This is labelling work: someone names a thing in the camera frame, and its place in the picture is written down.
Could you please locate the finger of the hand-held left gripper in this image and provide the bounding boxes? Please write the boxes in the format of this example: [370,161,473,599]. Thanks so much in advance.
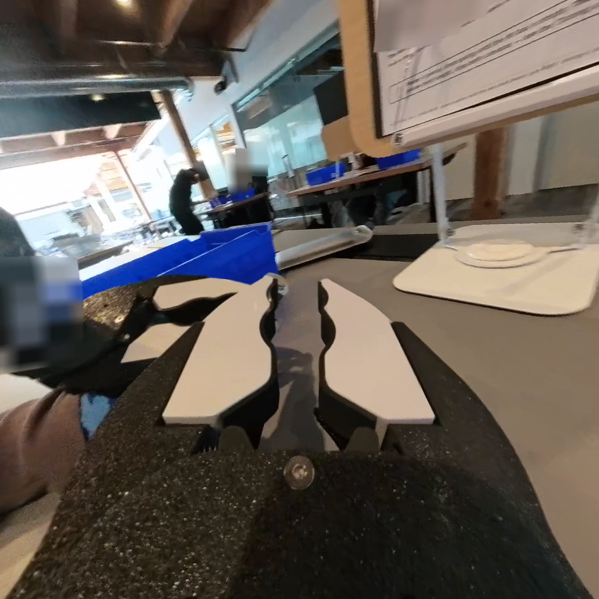
[121,322,204,365]
[153,277,263,326]

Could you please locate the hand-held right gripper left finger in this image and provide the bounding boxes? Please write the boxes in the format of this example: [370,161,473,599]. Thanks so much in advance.
[161,275,280,427]

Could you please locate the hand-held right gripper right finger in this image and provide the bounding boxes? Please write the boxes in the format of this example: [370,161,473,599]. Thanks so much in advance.
[318,278,437,448]

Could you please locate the blue plastic bin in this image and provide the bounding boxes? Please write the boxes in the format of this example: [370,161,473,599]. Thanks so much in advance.
[80,222,274,300]

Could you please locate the person's left forearm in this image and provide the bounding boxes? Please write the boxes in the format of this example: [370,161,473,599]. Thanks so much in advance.
[0,388,87,513]

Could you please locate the beige table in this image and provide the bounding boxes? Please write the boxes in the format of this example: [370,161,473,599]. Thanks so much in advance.
[77,234,202,270]

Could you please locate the wooden work table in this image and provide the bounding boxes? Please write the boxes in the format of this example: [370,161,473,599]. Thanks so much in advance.
[201,192,272,225]

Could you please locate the small blue bin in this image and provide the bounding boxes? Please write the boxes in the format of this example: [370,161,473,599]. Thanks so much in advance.
[211,189,256,207]
[305,164,347,187]
[374,149,422,170]

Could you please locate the grey metal clamp lever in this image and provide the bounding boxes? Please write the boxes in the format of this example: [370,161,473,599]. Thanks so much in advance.
[274,225,374,271]

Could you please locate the wooden side table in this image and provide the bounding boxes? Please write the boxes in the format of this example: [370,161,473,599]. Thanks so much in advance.
[285,143,469,225]

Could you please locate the black backing board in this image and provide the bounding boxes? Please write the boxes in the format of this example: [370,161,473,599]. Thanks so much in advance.
[369,0,384,140]

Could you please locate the printed instruction sheet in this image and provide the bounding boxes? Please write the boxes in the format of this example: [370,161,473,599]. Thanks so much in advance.
[374,0,599,139]

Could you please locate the brown wooden post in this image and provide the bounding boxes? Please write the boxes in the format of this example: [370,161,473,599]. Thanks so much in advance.
[157,91,213,197]
[470,126,508,221]

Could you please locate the black ceiling camera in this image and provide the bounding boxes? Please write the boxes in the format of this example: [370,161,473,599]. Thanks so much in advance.
[213,58,240,94]

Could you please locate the black wall screen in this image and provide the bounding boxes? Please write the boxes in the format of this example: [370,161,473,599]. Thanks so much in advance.
[313,70,349,127]

